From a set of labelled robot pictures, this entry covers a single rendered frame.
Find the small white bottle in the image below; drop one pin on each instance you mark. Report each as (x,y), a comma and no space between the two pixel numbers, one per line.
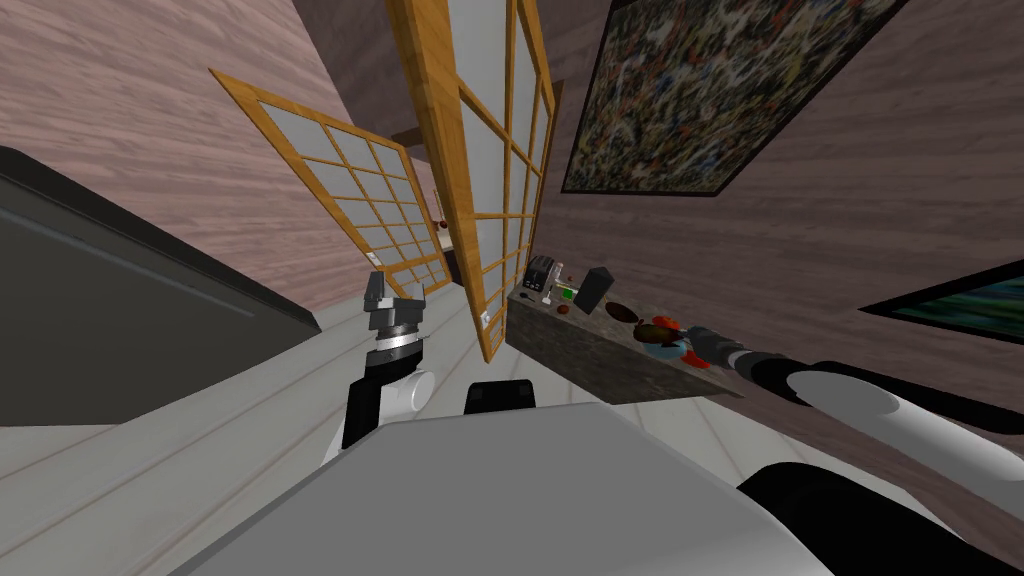
(557,272)

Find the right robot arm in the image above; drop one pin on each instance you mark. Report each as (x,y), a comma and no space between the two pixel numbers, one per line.
(864,416)

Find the blue bowl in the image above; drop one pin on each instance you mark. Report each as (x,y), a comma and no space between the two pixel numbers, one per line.
(664,350)

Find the brown plate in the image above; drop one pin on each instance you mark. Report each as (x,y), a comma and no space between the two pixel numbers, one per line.
(622,311)

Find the large speckled painting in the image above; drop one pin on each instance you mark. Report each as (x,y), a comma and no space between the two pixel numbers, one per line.
(720,88)

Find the green small object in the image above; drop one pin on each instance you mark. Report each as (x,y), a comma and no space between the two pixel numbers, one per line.
(568,294)

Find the grey stone table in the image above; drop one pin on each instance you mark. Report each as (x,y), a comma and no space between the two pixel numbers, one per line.
(584,360)

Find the blue green framed picture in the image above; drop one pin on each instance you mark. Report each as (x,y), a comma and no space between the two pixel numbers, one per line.
(960,308)

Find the black box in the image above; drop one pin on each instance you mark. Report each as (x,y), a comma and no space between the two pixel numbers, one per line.
(594,290)

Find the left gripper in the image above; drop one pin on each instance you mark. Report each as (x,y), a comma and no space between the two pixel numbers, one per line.
(392,311)

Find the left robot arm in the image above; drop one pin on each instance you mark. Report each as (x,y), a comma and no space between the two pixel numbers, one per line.
(374,400)

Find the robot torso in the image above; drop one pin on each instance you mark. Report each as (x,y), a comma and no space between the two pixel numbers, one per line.
(512,496)

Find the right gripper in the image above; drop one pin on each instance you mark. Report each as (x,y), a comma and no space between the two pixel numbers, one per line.
(702,341)

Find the dark grey cabinet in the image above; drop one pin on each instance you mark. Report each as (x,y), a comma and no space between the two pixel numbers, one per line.
(120,320)

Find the wooden door with glass panes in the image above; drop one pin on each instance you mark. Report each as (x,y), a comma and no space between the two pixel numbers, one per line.
(448,160)
(352,192)

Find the red flat object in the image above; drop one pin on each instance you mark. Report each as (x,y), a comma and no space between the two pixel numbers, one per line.
(697,361)

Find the black toaster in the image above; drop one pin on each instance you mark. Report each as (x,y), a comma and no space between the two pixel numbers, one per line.
(538,274)

